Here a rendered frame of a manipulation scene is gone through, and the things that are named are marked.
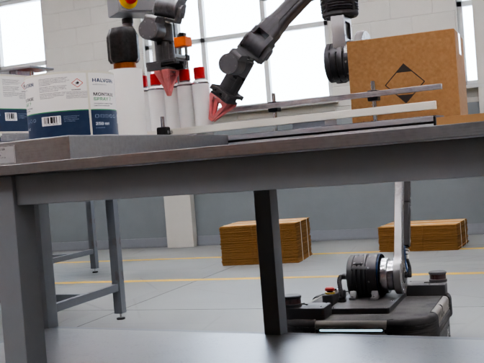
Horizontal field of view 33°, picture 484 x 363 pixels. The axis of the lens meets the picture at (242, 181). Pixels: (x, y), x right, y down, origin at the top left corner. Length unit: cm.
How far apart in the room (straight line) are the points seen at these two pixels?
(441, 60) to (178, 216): 631
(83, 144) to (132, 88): 49
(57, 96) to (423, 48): 104
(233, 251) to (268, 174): 518
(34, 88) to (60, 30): 744
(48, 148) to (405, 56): 108
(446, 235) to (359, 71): 436
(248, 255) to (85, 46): 355
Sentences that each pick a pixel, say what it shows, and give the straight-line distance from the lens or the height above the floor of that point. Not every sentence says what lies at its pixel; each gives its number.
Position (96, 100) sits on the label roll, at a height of 96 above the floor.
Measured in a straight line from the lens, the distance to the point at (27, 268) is 173.
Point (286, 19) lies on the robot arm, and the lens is 230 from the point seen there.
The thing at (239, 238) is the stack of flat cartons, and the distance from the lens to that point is 654.
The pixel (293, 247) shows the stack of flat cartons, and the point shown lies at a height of 12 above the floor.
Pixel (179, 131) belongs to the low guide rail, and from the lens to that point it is 237.
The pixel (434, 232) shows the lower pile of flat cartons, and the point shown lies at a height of 15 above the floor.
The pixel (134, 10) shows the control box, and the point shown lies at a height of 129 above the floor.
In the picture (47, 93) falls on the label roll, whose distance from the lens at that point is 182.
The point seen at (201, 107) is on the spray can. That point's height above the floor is 97.
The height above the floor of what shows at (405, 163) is 78.
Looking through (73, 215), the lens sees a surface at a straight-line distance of 916.
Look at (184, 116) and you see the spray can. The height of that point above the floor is 95.
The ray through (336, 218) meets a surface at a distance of 794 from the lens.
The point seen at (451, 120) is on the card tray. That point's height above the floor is 86.
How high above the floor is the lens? 79
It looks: 1 degrees down
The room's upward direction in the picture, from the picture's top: 4 degrees counter-clockwise
